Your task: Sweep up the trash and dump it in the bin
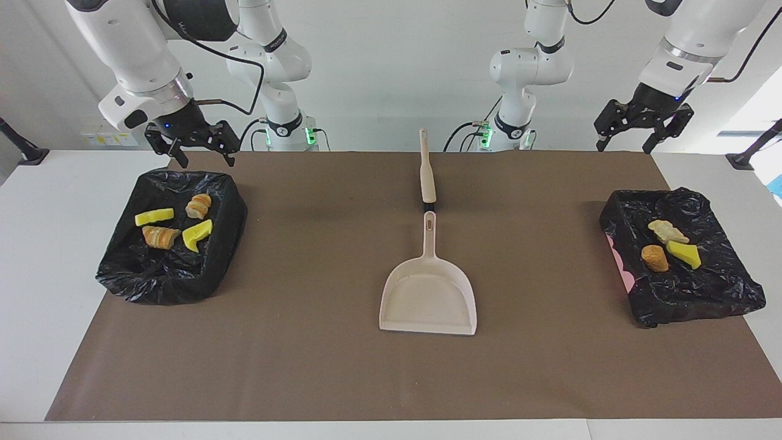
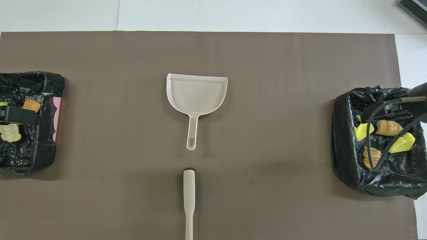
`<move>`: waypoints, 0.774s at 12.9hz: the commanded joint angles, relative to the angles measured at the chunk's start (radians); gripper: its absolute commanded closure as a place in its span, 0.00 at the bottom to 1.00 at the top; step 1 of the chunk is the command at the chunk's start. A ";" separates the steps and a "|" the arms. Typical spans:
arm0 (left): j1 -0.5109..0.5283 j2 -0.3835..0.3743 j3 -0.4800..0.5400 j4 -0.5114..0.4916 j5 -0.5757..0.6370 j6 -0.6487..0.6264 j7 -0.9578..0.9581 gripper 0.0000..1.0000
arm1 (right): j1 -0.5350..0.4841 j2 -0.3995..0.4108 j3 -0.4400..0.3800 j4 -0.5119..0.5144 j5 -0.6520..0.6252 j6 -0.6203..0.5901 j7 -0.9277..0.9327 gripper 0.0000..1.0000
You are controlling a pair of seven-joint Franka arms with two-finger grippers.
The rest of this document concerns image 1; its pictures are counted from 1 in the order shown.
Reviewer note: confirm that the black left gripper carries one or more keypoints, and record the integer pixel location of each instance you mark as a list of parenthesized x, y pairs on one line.
[(654, 101)]

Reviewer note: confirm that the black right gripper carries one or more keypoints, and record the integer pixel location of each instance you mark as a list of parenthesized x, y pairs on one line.
[(183, 122)]

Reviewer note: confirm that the pale striped bread scrap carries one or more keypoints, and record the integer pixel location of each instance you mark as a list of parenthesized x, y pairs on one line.
[(198, 206)]

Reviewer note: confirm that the yellow green sponge scrap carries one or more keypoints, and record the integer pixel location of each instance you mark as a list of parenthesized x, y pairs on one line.
[(154, 217)]

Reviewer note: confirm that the hooked yellow sponge scrap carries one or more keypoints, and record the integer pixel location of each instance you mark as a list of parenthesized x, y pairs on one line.
[(197, 235)]

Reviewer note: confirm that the orange striped bread scrap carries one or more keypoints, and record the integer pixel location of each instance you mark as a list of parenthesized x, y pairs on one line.
[(160, 237)]

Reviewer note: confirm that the pale chip scrap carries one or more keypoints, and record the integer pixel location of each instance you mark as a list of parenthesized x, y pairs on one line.
[(667, 231)]

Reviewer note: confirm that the brown croquette scrap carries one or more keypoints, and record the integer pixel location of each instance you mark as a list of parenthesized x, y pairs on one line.
[(655, 258)]

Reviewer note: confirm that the small yellow sponge scrap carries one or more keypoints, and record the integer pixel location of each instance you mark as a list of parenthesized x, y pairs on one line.
[(684, 253)]

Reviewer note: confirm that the beige hand brush black bristles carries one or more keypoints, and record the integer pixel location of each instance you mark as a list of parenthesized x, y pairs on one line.
[(427, 177)]

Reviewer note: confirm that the beige plastic dustpan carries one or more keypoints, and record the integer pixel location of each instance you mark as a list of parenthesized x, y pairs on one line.
[(427, 299)]

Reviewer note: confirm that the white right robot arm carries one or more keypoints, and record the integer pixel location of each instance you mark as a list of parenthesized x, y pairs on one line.
[(134, 55)]

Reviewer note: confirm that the left black-lined bin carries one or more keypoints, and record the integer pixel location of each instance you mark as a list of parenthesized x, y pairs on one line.
[(171, 275)]

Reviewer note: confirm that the black-lined bin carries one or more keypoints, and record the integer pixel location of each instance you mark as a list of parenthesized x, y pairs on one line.
[(171, 275), (702, 293)]

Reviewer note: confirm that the pink bin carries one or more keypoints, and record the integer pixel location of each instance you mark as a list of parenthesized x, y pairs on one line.
[(618, 263)]

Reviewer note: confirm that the right black-lined bin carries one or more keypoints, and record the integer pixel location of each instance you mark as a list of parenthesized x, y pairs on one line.
[(702, 293)]

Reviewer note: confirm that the green lit base connector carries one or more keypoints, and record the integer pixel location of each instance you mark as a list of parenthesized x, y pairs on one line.
[(486, 135), (310, 131)]

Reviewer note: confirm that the blue object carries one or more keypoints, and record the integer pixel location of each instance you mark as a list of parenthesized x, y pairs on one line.
[(778, 185)]

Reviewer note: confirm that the brown table mat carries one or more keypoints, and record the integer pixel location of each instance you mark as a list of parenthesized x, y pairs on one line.
[(391, 379)]

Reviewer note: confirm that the white wall socket box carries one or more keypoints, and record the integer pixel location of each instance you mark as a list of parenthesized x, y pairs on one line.
[(101, 137)]

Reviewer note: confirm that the black camera stand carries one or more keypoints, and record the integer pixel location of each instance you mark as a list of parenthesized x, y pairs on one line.
[(742, 160), (24, 151)]

